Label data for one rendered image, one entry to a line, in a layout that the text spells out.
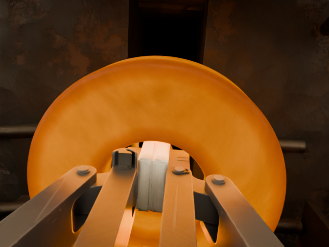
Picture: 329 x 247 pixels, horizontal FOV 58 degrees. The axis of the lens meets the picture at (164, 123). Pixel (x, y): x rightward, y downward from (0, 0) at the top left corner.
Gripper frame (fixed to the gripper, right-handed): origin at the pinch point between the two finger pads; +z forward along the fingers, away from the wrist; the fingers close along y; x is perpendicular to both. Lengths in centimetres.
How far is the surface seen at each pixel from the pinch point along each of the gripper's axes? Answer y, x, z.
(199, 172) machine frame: 3.4, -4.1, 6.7
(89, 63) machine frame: -6.2, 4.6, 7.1
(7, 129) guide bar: -12.6, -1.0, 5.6
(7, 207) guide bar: -11.9, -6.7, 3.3
